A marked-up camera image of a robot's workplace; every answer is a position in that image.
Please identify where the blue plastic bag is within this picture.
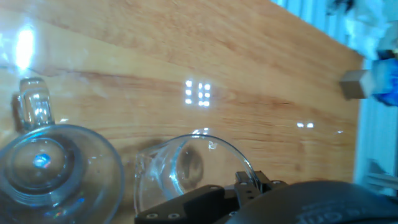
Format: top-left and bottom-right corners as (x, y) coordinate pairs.
(371, 57), (398, 107)

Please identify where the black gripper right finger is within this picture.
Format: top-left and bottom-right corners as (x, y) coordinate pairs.
(254, 169), (289, 194)

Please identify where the white plastic bag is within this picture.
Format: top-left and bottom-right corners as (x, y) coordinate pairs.
(343, 0), (398, 60)

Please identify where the glossy wooden board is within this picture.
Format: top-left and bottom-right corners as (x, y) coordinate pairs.
(0, 0), (364, 224)

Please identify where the clear glass cup with spout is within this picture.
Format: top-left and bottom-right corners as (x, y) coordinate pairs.
(133, 133), (261, 216)

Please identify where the clear glass mug with handle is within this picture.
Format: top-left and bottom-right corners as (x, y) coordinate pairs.
(0, 77), (126, 224)

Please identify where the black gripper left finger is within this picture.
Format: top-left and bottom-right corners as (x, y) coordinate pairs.
(134, 170), (259, 224)

